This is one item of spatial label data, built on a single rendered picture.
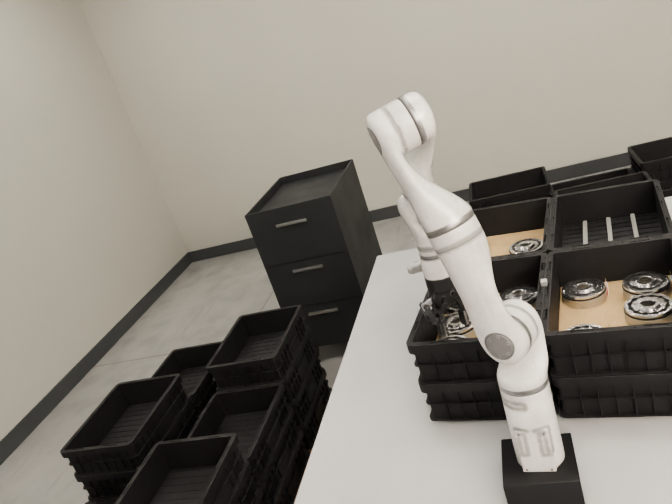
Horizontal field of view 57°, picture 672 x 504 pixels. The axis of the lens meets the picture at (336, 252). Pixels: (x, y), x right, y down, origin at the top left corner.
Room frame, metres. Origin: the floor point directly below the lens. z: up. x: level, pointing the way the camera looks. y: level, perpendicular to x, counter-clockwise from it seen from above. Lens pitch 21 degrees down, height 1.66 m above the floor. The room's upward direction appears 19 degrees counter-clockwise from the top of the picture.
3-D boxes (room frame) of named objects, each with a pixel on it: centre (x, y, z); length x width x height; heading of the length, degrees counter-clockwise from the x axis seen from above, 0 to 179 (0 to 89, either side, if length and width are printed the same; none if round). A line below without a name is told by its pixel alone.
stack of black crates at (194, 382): (2.38, 0.79, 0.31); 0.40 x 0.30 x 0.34; 161
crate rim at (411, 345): (1.34, -0.30, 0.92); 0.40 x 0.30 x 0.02; 153
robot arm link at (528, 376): (0.97, -0.26, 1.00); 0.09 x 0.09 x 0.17; 47
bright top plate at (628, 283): (1.27, -0.68, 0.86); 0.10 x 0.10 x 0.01
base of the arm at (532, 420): (0.96, -0.25, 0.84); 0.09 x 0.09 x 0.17; 65
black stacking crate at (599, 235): (1.56, -0.75, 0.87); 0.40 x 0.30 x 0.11; 153
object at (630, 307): (1.17, -0.63, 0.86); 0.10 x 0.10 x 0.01
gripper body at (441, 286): (1.28, -0.21, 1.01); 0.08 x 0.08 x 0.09
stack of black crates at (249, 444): (1.87, 0.55, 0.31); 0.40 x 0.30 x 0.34; 161
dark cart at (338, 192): (3.12, 0.06, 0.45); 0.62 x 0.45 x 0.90; 161
